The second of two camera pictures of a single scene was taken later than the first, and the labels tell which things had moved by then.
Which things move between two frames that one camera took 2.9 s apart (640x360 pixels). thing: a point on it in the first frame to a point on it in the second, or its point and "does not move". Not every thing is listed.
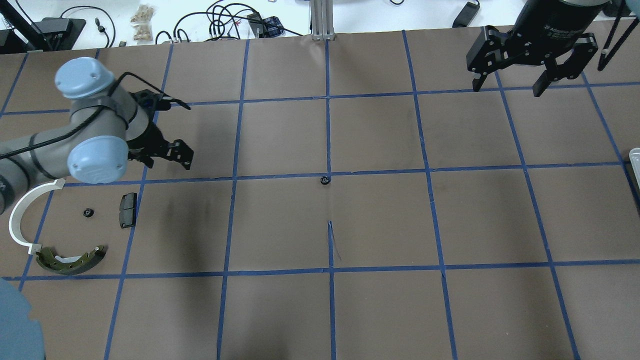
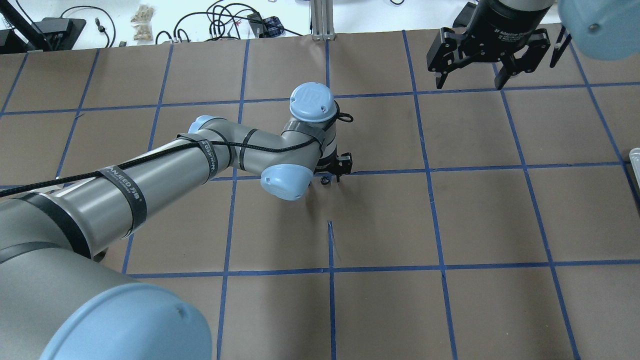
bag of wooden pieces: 143,32 does not move
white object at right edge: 634,160 does not move
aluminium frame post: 322,20 does not move
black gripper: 150,99 to 344,163
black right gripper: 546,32 to 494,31
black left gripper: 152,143 to 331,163
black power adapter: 467,15 does not move
